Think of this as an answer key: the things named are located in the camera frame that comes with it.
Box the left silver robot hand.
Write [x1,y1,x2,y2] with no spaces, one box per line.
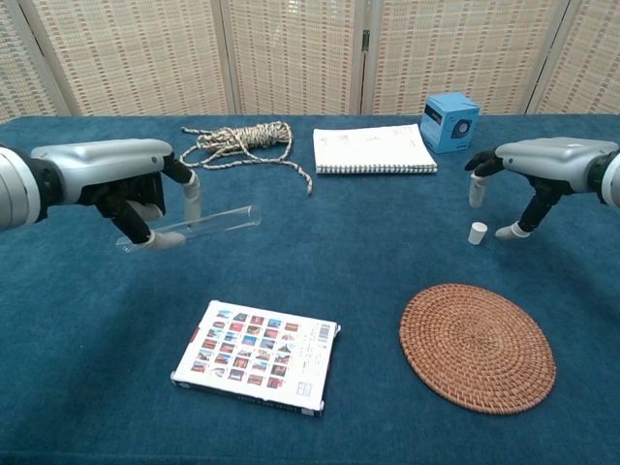
[29,138,202,252]

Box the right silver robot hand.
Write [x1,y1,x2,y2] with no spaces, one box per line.
[464,137,620,241]

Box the clear glass test tube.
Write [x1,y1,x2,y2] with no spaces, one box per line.
[115,204,263,254]

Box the blue cardboard box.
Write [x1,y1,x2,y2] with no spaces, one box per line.
[418,92,481,155]

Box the white spiral notebook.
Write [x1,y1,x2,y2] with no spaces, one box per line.
[312,123,439,175]

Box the round woven rattan coaster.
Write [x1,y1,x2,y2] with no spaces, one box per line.
[398,283,558,416]

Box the woven bamboo folding screen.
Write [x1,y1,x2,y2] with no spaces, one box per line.
[0,0,620,125]

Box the blue fleece table cover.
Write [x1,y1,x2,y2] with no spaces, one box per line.
[0,113,620,465]

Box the flat box with picture grid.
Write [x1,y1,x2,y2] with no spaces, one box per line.
[170,299,342,420]

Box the beige braided rope bundle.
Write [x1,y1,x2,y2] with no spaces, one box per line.
[178,120,314,196]

